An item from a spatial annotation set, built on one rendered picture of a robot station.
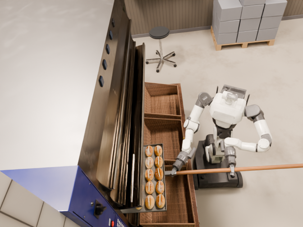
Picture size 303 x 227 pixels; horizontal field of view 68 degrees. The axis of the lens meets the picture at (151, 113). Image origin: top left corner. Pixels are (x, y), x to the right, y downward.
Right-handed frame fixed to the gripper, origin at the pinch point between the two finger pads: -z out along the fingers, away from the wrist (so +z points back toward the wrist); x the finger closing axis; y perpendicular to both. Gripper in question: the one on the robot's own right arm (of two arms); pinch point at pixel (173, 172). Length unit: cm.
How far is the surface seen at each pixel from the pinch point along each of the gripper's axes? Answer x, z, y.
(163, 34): -54, 234, -160
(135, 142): 20.5, -1.3, -32.3
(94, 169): 72, -44, -14
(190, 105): -122, 162, -68
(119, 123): 53, -9, -33
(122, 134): 31, -5, -39
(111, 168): 53, -35, -17
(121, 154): 30.5, -18.8, -29.8
